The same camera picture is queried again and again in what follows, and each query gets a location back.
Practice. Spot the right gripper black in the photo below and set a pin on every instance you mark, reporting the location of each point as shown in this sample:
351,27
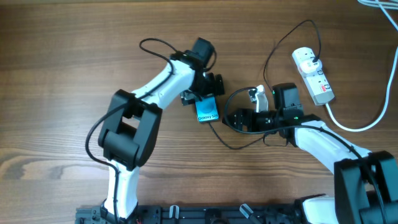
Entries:
250,114

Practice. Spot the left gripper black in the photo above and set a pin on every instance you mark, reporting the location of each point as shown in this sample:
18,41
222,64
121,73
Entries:
210,89

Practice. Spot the blue Galaxy smartphone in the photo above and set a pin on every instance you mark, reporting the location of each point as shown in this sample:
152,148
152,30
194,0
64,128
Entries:
207,110

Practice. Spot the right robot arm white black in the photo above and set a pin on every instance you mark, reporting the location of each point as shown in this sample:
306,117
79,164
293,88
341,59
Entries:
365,182

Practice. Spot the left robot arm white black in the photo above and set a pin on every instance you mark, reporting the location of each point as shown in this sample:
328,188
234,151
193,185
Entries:
131,124

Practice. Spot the white charger plug adapter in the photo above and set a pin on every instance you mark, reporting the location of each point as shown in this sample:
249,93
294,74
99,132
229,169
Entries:
308,66

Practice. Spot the white power strip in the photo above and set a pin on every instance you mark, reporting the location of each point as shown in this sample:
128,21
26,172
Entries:
316,82

